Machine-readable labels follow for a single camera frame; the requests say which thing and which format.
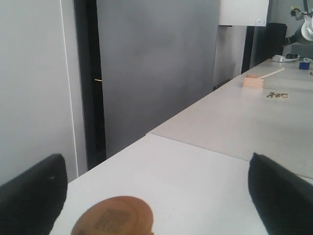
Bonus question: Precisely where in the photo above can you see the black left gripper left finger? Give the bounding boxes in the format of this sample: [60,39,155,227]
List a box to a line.
[0,154,68,235]

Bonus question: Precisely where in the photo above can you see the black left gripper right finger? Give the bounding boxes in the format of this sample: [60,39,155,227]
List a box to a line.
[248,153,313,235]

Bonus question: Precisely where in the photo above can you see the dark soy sauce bottle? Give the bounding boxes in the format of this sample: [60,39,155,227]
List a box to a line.
[71,196,154,235]

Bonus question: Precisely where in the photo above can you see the scattered small brown bits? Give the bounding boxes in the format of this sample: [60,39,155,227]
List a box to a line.
[266,92,288,99]

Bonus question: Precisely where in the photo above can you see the small wooden box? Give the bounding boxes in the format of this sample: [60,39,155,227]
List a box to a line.
[242,73,264,89]

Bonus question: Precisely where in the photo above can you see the wooden stick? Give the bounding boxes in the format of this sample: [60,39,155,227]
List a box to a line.
[258,68,285,79]

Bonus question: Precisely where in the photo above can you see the blue small container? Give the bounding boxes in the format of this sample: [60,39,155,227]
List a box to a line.
[299,62,310,70]

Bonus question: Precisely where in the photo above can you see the white board on wall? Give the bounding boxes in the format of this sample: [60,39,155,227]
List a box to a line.
[219,0,269,27]

